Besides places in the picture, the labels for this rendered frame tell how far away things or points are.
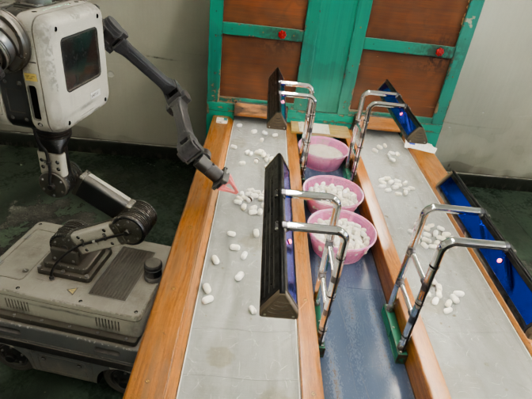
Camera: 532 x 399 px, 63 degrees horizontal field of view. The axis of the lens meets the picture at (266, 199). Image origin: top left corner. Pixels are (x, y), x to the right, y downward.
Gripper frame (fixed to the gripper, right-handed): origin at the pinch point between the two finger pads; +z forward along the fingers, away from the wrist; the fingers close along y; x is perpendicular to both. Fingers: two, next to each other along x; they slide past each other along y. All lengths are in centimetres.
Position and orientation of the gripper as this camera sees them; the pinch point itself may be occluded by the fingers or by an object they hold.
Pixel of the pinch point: (236, 191)
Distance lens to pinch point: 171.2
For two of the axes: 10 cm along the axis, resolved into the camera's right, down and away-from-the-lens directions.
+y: 0.3, -5.3, 8.5
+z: 7.1, 6.1, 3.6
